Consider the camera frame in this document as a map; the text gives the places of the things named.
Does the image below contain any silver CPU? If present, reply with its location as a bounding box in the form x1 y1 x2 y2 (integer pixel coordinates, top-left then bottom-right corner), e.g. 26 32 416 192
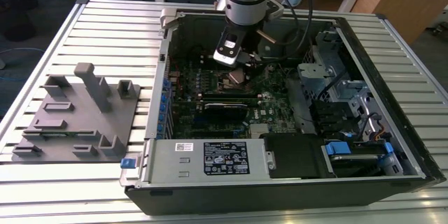
228 67 252 85

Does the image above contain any CPU socket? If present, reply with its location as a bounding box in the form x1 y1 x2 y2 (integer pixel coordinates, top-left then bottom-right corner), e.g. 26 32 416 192
214 69 256 93

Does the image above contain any metal drive cage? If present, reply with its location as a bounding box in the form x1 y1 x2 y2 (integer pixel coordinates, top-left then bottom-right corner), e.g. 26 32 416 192
296 30 372 104

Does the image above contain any installed RAM stick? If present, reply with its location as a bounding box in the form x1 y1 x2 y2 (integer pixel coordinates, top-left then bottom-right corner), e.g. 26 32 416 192
201 92 258 99

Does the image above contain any green motherboard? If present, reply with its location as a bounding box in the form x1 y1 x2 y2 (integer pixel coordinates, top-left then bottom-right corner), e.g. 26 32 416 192
164 58 305 140

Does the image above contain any black graphics card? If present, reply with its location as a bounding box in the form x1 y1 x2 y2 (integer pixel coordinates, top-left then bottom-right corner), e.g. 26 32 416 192
204 102 249 124

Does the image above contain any silver chipset heat sink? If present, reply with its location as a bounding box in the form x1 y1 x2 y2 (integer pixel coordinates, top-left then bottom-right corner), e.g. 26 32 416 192
248 123 269 133

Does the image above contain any hard disk in blue carrier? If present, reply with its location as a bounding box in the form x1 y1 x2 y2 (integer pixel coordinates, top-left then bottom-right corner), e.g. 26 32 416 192
321 141 382 177

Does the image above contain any silver power supply unit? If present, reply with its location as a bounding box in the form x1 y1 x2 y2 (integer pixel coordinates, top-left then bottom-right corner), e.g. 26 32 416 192
137 138 272 185

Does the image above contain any office chair base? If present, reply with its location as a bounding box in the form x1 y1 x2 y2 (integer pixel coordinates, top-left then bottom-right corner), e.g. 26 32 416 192
425 6 448 36

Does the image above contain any grey parts rack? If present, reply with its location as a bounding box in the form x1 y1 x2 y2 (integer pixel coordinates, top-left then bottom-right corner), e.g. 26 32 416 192
10 62 141 162

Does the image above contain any black PC case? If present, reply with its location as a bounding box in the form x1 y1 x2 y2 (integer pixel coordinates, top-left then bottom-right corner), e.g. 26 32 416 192
118 8 446 216

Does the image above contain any green RAM stick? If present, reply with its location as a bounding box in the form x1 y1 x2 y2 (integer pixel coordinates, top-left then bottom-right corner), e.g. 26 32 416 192
40 132 77 138

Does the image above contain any black office chair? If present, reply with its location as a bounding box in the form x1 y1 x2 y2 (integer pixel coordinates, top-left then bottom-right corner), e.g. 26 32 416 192
0 0 38 42

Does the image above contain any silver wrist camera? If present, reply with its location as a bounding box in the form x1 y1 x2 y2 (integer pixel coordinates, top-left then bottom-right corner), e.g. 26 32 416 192
212 31 245 66

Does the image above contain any grey case handle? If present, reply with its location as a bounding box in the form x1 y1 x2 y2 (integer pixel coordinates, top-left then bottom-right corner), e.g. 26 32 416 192
158 8 181 29

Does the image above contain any coloured wire bundle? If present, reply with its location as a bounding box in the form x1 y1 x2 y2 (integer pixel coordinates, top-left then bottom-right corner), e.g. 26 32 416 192
360 112 389 141

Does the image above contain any blue floor cable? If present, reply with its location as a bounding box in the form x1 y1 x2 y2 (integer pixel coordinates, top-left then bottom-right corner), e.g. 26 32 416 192
0 47 46 82

